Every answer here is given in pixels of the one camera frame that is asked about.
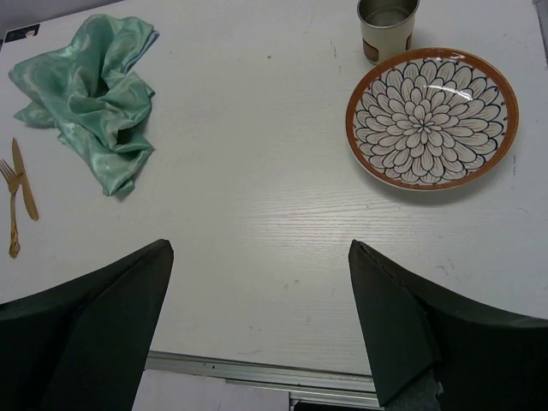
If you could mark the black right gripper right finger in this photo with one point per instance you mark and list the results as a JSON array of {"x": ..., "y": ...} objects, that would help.
[{"x": 430, "y": 348}]

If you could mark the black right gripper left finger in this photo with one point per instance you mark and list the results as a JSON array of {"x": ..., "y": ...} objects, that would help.
[{"x": 83, "y": 344}]

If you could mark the gold fork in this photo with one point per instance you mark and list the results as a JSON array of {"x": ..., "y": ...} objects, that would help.
[{"x": 13, "y": 183}]

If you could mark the gold knife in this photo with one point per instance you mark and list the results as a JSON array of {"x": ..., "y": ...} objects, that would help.
[{"x": 28, "y": 198}]

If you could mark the floral plate with orange rim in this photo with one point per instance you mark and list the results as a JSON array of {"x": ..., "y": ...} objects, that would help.
[{"x": 431, "y": 119}]

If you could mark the aluminium table edge rail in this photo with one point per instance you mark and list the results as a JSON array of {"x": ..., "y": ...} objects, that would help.
[{"x": 303, "y": 385}]

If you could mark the blue corner sticker left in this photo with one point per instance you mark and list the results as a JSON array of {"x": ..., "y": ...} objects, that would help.
[{"x": 21, "y": 33}]

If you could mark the mint green satin cloth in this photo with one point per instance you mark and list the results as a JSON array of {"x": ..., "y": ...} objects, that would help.
[{"x": 89, "y": 92}]

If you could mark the cream metal cup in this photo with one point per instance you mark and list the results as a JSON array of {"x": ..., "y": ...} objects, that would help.
[{"x": 386, "y": 27}]

